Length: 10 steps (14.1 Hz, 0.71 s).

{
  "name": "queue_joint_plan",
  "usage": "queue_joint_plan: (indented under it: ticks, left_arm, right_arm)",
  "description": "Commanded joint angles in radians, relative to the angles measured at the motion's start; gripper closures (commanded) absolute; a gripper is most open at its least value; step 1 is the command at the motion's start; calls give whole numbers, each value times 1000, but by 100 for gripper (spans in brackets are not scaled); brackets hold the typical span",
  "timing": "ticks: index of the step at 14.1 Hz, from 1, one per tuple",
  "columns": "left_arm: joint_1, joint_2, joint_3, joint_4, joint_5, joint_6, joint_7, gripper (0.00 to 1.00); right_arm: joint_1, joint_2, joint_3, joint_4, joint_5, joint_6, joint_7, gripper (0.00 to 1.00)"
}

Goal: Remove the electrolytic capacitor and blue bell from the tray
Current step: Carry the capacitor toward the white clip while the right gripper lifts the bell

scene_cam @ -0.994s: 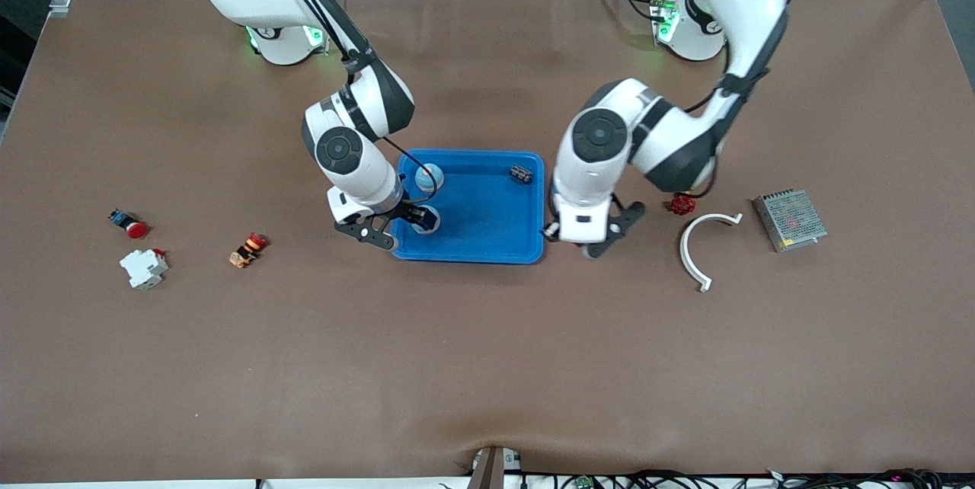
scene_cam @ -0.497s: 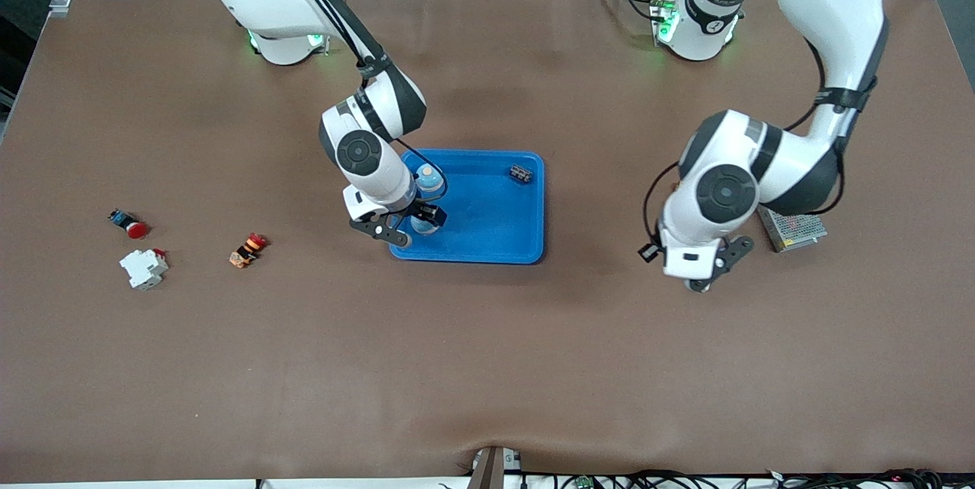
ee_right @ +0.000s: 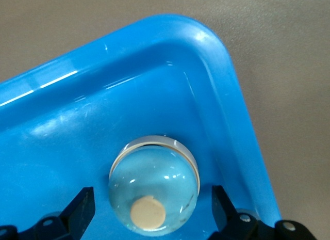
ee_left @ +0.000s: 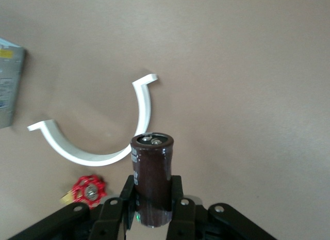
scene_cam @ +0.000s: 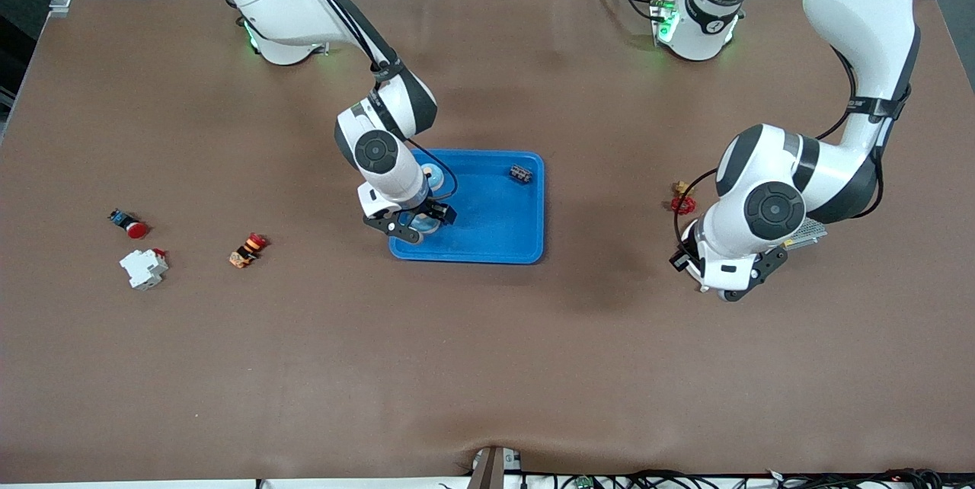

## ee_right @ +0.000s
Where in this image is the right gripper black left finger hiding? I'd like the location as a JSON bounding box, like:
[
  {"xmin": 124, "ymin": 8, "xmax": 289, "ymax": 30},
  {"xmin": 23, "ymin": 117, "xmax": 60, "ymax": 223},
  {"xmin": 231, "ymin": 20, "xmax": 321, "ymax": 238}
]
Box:
[{"xmin": 33, "ymin": 186, "xmax": 96, "ymax": 240}]

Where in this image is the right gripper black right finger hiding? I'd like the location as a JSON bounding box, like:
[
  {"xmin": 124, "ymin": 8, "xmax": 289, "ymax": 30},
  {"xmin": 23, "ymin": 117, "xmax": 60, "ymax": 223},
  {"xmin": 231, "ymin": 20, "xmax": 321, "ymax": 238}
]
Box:
[{"xmin": 208, "ymin": 185, "xmax": 260, "ymax": 240}]

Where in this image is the light blue dome bell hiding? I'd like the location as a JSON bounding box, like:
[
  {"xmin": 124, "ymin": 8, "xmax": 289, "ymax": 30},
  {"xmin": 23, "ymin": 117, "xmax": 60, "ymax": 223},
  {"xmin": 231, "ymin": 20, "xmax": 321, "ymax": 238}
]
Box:
[{"xmin": 107, "ymin": 135, "xmax": 201, "ymax": 237}]

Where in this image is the blue plastic tray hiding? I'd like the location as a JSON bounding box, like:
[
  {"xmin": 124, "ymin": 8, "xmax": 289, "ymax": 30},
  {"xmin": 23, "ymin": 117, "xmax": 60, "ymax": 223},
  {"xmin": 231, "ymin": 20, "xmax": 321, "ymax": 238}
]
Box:
[{"xmin": 0, "ymin": 14, "xmax": 282, "ymax": 240}]

